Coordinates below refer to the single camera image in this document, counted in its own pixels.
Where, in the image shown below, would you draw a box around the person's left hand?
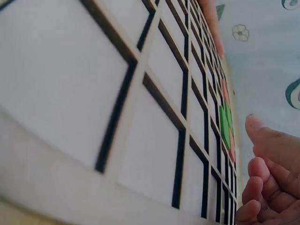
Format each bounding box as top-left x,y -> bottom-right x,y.
199,0 -> 225,60

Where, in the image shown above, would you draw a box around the wooden grid board, white squares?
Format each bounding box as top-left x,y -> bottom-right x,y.
0,0 -> 242,225

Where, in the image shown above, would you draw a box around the person's right hand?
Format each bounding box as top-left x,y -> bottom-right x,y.
235,114 -> 300,225

